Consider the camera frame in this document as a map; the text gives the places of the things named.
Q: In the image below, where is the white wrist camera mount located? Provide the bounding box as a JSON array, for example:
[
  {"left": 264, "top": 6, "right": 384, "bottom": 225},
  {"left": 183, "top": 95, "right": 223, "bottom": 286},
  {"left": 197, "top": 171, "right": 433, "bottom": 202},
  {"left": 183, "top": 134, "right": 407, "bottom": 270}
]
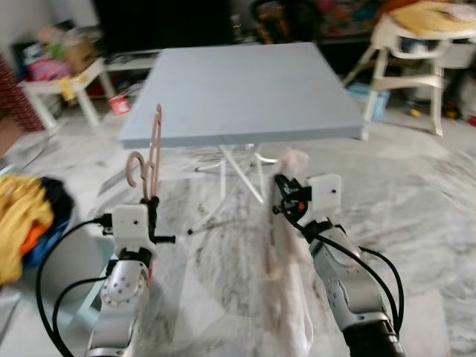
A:
[
  {"left": 306, "top": 175, "right": 344, "bottom": 225},
  {"left": 112, "top": 205, "right": 154, "bottom": 251}
]

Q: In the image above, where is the small white side table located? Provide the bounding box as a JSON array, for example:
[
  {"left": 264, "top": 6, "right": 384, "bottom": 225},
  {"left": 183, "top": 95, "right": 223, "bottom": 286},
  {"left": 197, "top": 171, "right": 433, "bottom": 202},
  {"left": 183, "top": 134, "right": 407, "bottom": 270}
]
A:
[{"left": 19, "top": 58, "right": 121, "bottom": 136}]

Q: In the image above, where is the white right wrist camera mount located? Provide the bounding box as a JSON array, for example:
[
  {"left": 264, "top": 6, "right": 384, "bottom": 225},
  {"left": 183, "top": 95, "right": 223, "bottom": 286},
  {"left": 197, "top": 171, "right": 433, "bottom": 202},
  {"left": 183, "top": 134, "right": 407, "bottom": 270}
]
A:
[{"left": 306, "top": 175, "right": 344, "bottom": 225}]

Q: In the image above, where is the red white packet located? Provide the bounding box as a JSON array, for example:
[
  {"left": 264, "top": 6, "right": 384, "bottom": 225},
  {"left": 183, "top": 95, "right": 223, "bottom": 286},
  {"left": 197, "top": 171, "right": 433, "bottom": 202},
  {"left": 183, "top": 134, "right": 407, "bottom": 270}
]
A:
[{"left": 108, "top": 93, "right": 132, "bottom": 117}]

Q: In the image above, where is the orange garment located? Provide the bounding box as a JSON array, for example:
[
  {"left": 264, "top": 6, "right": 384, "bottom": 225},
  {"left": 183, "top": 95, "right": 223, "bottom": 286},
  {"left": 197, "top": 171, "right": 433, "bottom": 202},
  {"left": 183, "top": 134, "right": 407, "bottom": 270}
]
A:
[{"left": 21, "top": 222, "right": 54, "bottom": 257}]

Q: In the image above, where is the brown cardboard box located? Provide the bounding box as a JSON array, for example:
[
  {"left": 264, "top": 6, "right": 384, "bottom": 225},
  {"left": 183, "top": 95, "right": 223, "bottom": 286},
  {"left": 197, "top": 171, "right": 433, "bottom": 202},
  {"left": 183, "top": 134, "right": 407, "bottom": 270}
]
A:
[{"left": 63, "top": 37, "right": 101, "bottom": 71}]

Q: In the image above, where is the grey folding table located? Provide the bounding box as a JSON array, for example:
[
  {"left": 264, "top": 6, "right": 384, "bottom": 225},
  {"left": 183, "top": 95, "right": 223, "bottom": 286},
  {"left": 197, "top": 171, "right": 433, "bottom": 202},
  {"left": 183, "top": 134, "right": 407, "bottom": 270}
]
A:
[{"left": 119, "top": 42, "right": 365, "bottom": 236}]

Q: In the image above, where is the pale pink garment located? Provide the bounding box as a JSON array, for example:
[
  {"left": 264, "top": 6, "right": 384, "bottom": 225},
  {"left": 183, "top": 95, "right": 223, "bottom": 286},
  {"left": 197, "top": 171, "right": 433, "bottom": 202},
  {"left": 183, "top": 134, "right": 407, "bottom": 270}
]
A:
[{"left": 260, "top": 147, "right": 317, "bottom": 357}]

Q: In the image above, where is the black television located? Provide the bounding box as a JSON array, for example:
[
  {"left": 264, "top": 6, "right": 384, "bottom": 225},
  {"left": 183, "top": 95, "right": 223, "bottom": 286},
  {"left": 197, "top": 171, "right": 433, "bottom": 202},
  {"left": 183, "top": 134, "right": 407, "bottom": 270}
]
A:
[{"left": 93, "top": 0, "right": 236, "bottom": 54}]

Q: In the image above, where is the pink box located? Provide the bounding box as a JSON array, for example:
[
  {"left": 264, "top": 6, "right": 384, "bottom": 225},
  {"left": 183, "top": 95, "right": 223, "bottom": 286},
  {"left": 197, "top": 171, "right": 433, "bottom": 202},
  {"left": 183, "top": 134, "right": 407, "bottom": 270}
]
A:
[{"left": 28, "top": 59, "right": 71, "bottom": 81}]

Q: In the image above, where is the yellow quilted cushion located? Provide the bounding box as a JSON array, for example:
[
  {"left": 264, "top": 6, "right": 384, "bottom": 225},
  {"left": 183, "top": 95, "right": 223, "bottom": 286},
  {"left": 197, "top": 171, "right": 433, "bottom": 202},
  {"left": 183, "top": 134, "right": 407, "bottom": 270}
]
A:
[{"left": 383, "top": 0, "right": 476, "bottom": 39}]

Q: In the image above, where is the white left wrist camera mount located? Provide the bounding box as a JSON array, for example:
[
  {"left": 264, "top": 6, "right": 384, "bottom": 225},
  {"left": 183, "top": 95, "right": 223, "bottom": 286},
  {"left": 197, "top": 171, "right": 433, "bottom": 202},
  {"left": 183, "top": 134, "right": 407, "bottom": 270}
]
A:
[{"left": 112, "top": 205, "right": 154, "bottom": 251}]

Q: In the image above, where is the white baby high chair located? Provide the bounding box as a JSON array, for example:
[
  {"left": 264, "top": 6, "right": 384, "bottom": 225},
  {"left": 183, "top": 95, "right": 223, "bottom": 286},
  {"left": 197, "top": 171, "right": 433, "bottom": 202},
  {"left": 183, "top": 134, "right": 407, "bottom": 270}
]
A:
[{"left": 344, "top": 11, "right": 476, "bottom": 142}]

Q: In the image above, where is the yellow garment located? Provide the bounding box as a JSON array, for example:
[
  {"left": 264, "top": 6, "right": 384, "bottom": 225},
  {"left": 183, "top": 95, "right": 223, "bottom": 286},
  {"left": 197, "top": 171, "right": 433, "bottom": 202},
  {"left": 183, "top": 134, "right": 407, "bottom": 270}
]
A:
[{"left": 0, "top": 175, "right": 57, "bottom": 288}]

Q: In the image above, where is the pink plastic hanger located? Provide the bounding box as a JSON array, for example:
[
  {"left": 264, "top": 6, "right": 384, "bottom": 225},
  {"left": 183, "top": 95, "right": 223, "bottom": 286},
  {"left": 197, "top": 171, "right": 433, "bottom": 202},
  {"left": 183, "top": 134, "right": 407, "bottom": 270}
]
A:
[{"left": 125, "top": 104, "right": 164, "bottom": 287}]

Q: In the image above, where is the light blue box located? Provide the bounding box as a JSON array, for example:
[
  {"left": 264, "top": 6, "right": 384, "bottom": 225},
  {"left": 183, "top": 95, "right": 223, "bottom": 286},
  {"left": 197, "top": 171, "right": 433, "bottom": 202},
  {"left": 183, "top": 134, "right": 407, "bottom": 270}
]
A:
[{"left": 348, "top": 82, "right": 392, "bottom": 124}]

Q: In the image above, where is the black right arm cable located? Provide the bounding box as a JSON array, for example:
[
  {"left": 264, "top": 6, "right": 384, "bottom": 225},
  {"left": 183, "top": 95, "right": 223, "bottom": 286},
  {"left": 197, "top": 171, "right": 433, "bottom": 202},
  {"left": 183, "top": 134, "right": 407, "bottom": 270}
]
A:
[
  {"left": 357, "top": 247, "right": 406, "bottom": 332},
  {"left": 274, "top": 195, "right": 399, "bottom": 335}
]

